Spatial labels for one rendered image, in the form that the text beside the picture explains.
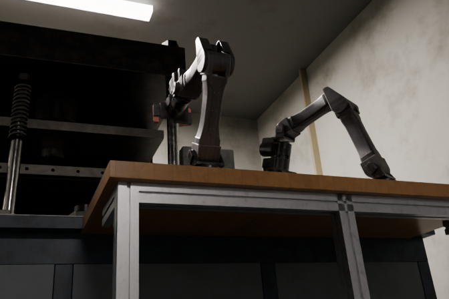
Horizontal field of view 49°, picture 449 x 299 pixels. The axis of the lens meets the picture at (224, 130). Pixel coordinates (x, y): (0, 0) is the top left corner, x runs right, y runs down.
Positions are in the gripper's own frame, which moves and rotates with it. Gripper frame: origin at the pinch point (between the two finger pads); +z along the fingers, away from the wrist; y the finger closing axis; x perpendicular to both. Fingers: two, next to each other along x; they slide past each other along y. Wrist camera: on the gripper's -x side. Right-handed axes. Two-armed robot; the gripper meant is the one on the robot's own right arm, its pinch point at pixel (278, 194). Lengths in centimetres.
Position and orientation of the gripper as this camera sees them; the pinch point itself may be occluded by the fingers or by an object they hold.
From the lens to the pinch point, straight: 187.5
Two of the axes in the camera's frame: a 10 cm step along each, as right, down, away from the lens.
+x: 4.8, -1.2, -8.7
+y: -8.7, -2.3, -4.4
